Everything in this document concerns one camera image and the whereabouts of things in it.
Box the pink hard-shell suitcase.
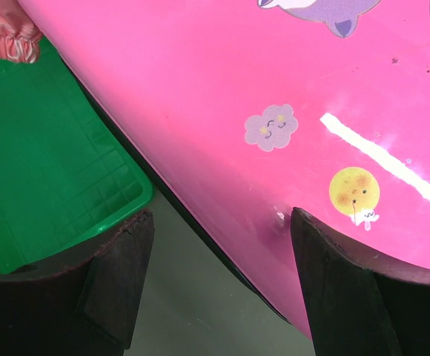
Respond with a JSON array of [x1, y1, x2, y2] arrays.
[[21, 1, 430, 332]]

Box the green plastic tray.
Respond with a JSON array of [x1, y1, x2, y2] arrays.
[[0, 40, 153, 274]]

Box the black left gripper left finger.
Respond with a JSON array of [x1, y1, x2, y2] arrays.
[[0, 209, 154, 355]]

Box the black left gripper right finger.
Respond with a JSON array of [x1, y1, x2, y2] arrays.
[[291, 208, 430, 355]]

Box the coral pink patterned garment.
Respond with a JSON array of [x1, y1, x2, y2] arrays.
[[0, 0, 43, 64]]

